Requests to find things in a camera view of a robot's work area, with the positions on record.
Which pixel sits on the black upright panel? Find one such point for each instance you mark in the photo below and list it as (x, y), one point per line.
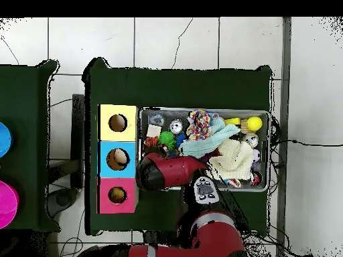
(77, 133)

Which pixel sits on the cream waffle cloth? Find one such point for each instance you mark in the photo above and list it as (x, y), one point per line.
(233, 160)

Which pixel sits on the dark green table cloth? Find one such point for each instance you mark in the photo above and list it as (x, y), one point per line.
(26, 107)
(174, 88)

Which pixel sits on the blue round container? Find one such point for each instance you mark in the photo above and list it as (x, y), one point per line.
(4, 139)

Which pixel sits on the yellow ball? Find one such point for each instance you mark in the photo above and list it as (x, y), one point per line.
(254, 123)

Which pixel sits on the magenta round container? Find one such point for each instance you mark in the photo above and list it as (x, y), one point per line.
(7, 204)

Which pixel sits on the yellow plush duck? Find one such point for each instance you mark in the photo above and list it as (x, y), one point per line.
(117, 195)

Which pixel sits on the small soccer ball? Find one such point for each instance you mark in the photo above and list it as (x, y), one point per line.
(256, 155)

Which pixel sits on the green puffer ball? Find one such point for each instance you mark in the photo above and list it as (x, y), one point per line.
(167, 139)

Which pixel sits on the plain wooden block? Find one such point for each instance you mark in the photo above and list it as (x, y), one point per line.
(154, 130)

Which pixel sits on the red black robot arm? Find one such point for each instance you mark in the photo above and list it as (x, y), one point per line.
(174, 171)

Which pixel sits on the blue puffer ball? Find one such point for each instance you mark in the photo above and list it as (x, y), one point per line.
(181, 139)

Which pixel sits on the colourful dotted cloth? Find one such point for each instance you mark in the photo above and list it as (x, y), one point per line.
(199, 125)

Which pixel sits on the mint green waffle cloth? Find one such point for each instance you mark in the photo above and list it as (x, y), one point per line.
(203, 144)

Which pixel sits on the silver drink can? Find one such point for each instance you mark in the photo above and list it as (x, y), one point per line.
(176, 126)

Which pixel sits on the silver mesh bin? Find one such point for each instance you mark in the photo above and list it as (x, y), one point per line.
(241, 187)

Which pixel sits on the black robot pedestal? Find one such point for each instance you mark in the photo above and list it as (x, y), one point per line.
(158, 237)

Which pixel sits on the wooden box with three holes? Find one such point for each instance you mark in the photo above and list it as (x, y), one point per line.
(105, 171)

